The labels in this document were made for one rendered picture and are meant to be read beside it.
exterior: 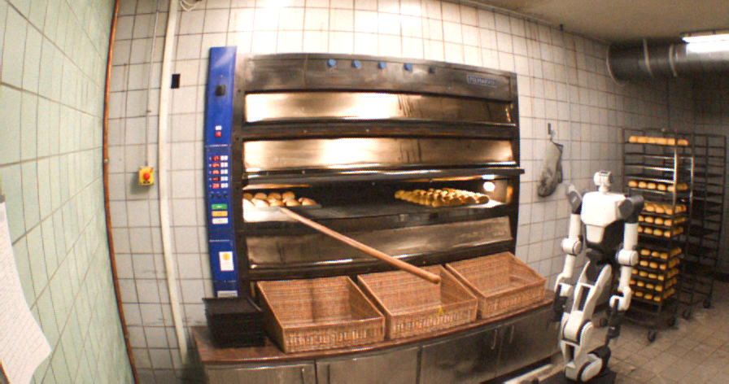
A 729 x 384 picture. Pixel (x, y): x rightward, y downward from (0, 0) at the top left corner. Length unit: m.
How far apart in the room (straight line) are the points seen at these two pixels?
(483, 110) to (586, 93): 1.22
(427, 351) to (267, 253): 1.04
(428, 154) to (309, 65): 0.88
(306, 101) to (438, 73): 0.85
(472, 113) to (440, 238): 0.80
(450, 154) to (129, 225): 2.02
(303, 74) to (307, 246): 0.94
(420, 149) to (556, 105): 1.31
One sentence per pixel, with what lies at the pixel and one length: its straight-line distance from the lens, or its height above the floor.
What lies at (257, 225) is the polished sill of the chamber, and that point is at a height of 1.17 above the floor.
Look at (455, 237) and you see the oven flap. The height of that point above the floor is 1.00.
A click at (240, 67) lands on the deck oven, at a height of 2.02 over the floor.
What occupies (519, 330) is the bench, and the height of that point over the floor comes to 0.43.
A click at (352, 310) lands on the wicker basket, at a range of 3.15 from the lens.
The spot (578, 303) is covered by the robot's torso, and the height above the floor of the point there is 0.76.
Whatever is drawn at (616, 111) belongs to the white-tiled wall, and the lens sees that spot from 4.76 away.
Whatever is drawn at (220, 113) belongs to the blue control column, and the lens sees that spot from 2.86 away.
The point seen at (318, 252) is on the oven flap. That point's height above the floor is 1.00.
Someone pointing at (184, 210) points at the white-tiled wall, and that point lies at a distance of 2.89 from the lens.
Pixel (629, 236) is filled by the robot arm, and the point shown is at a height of 1.17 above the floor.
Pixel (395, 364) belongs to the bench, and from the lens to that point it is 2.88.
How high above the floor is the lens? 1.67
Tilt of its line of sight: 5 degrees down
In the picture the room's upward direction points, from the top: straight up
